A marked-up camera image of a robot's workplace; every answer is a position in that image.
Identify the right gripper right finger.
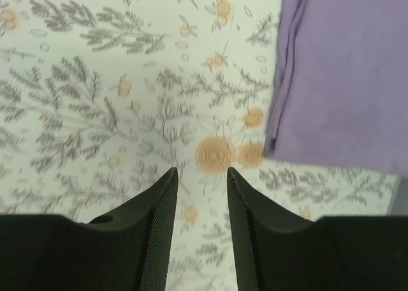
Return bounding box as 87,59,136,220
227,168,407,290

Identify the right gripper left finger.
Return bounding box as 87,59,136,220
1,168,178,290

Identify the purple t shirt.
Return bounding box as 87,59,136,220
265,0,407,176

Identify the floral patterned table mat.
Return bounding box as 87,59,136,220
1,0,398,290

